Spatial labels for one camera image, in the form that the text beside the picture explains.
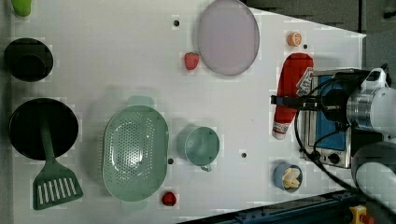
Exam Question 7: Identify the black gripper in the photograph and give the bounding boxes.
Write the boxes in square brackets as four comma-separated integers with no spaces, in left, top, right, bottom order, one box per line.
[270,71,369,123]

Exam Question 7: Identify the red plush ketchup bottle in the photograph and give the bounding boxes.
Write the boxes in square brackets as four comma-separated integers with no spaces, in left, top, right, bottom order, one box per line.
[272,53,314,140]

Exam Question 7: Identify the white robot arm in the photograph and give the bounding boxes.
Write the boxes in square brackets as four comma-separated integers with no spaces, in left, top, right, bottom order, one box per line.
[271,68,395,204]

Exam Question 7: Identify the green oval strainer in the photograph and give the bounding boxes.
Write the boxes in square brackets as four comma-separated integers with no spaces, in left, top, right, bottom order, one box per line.
[102,96,169,203]

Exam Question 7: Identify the silver toaster oven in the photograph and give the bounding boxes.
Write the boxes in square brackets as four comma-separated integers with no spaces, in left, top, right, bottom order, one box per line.
[301,69,365,169]

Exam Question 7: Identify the orange toy fruit half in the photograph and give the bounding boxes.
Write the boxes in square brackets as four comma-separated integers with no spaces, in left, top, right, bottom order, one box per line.
[287,32,302,47]

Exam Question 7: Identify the blue bowl with chips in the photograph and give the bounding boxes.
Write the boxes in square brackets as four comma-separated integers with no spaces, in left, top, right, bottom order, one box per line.
[273,163,303,192]

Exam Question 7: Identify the grey round plate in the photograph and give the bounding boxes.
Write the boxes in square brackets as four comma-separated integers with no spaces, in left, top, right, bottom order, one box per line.
[197,0,260,76]

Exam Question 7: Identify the green metal cup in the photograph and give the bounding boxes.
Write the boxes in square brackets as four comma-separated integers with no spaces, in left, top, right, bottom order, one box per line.
[177,125,220,172]

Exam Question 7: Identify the red toy strawberry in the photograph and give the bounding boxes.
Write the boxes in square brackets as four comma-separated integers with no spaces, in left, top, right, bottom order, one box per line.
[184,52,200,70]

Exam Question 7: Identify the yellow red emergency button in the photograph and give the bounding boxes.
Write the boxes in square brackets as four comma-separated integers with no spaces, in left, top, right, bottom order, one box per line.
[349,205,375,224]

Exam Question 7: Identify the small red toy berry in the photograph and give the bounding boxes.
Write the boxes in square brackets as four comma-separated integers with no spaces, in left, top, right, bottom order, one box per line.
[162,191,177,206]

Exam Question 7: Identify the green slotted spatula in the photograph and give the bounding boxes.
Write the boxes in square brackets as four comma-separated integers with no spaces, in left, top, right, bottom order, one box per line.
[33,110,83,210]

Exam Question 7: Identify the black round bowl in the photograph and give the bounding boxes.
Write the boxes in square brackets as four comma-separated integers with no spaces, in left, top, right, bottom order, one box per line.
[4,37,54,82]

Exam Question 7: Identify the black frying pan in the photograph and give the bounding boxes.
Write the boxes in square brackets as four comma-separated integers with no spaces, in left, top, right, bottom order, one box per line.
[8,98,78,161]

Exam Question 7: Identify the bright green toy fruit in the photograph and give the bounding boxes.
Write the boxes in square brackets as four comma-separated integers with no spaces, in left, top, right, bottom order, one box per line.
[11,0,32,17]

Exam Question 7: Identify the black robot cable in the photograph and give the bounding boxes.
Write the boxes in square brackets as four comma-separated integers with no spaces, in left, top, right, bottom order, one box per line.
[293,76,396,217]

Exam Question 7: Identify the blue metal frame rail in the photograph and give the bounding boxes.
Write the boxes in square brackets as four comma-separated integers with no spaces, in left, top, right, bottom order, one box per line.
[178,190,360,224]

